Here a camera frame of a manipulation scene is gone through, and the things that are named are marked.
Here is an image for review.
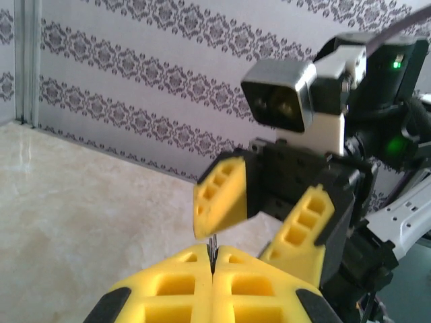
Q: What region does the aluminium frame post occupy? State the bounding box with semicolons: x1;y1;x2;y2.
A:
13;0;43;131

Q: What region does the grey carabiner keyring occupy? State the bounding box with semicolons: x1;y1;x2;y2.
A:
207;235;219;274

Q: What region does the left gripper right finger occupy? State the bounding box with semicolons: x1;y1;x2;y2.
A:
213;244;341;323

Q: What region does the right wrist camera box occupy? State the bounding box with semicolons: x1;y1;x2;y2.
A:
240;42;368;157

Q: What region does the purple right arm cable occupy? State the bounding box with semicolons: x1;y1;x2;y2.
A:
366;3;431;58

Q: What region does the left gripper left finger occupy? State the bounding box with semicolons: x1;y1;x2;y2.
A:
87;244;215;323

